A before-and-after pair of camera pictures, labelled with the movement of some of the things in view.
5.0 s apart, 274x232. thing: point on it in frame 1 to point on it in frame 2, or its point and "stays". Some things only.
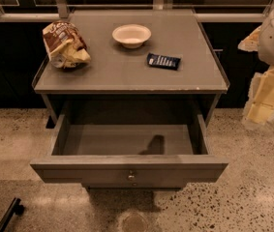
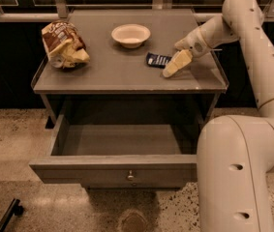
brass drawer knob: (131, 176) stays
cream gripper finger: (267, 93) to (179, 60)
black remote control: (162, 61) stays
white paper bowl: (132, 36) stays
